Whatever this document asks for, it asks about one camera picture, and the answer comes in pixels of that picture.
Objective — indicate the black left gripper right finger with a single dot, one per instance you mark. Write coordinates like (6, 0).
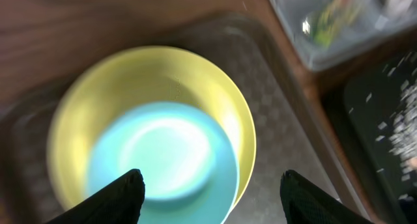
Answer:
(305, 203)

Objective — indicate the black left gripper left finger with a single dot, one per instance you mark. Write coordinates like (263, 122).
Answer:
(118, 202)

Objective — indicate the light blue bowl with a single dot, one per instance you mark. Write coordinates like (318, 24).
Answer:
(189, 167)

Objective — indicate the yellow round plate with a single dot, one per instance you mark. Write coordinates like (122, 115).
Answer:
(126, 80)

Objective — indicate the green orange snack wrapper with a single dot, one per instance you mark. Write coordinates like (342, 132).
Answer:
(332, 19)

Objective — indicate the white tissue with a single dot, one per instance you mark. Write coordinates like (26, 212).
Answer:
(396, 15)

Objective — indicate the clear plastic waste bin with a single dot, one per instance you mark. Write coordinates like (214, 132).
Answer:
(297, 16)

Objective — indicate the dark brown serving tray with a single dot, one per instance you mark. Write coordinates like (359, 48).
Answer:
(288, 134)

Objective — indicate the rice and nutshell pile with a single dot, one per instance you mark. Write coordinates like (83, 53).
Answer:
(381, 105)

